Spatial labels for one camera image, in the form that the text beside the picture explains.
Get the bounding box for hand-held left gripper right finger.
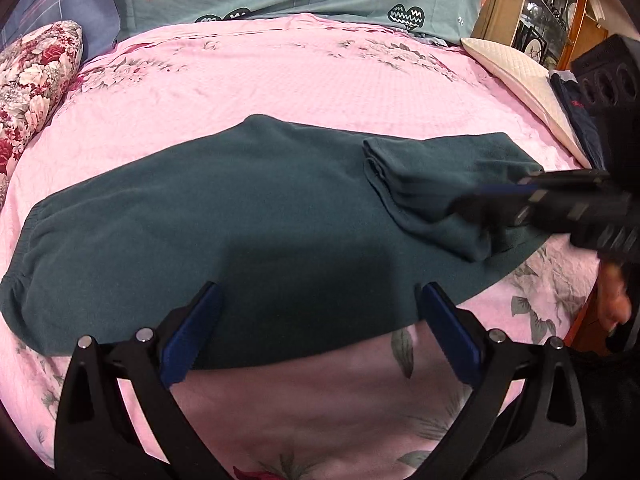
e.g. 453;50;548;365
415;282;588;480

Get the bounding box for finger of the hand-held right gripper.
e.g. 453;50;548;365
470;170;611;196
449;192;583;241

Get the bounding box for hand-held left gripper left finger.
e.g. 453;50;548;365
54;282;236;480

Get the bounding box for dark green pants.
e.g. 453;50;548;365
0;114;546;371

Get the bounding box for person's right hand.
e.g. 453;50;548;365
599;259;633;333

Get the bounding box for navy garment with red logo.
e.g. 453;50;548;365
550;71;608;171

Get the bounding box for round plate with bird print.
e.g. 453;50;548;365
522;35;549;64

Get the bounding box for white quilted pillow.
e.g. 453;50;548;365
461;37;593;168

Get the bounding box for pink floral bed sheet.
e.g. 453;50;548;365
0;12;608;480

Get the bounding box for red floral pillow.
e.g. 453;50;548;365
0;20;85;201

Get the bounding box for blue plaid pillow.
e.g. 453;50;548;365
0;0;123;61

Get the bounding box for wooden bed frame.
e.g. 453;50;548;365
570;280;608;353

